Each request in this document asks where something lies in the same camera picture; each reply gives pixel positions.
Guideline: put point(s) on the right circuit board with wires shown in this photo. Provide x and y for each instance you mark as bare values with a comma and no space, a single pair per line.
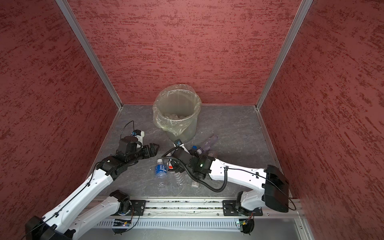
246,226

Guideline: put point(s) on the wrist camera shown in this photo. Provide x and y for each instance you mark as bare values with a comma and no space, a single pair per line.
139,135
178,143

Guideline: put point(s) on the green white label bottle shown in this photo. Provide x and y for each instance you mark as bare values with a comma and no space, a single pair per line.
195,184

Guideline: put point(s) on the clear plastic bin liner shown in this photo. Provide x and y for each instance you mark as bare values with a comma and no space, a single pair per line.
175,120

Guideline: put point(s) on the right corner aluminium profile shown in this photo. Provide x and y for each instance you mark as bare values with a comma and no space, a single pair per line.
290,37

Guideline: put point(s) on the blue Pocari label bottle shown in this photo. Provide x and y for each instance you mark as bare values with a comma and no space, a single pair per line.
161,174

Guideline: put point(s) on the white red Wahaha bottle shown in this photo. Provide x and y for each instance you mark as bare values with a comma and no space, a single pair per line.
179,177

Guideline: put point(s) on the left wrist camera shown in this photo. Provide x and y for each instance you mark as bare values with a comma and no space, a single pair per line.
139,135

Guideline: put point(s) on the clear orange label bottle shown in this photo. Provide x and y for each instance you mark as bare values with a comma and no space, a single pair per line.
212,154

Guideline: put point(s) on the circuit board with wires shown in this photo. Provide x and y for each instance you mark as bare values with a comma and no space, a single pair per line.
246,226
121,226

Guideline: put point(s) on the clear purple tinted bottle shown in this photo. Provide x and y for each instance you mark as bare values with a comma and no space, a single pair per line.
207,144

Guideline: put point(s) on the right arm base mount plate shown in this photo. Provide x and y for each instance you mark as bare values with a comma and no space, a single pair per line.
231,208

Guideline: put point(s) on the corner aluminium profile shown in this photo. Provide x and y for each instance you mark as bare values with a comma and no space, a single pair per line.
290,37
79,33

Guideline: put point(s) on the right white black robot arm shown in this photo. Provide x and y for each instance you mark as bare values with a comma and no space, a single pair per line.
267,187

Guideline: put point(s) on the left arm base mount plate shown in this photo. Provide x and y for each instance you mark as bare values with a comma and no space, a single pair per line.
132,208

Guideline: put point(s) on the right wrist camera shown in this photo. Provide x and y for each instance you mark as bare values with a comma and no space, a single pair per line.
178,143

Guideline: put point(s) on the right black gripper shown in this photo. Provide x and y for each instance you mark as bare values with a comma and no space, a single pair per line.
177,167

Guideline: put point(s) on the left circuit board with wires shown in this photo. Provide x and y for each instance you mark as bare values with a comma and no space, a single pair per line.
121,226

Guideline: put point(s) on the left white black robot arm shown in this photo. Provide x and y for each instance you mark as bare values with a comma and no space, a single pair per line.
67,221

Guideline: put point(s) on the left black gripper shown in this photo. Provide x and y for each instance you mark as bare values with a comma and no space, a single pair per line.
153,152

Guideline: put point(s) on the left corner aluminium profile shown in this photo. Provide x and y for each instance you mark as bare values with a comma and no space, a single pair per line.
79,33

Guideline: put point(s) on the white perforated vent strip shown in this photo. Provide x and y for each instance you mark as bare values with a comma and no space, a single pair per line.
178,224

